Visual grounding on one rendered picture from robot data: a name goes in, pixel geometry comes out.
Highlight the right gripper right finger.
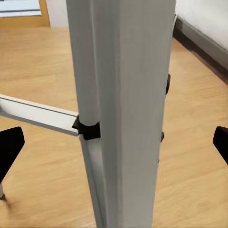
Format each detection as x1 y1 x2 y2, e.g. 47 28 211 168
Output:
213 126 228 164

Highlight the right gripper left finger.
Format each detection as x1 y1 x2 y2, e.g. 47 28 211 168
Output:
0 126 25 183

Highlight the camera tripod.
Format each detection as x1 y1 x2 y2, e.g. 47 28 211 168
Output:
0 0 176 228

